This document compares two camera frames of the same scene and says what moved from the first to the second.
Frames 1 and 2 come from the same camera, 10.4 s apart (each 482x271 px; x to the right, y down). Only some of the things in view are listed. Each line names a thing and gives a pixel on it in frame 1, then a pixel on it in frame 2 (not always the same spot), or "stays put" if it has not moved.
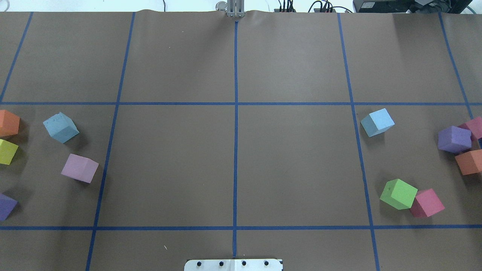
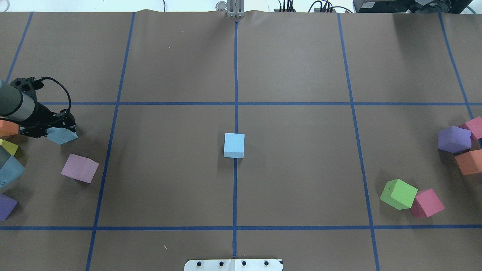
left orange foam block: (9, 123) stays put
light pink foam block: (80, 168) stays put
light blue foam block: (377, 122) to (234, 145)
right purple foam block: (454, 139) stays put
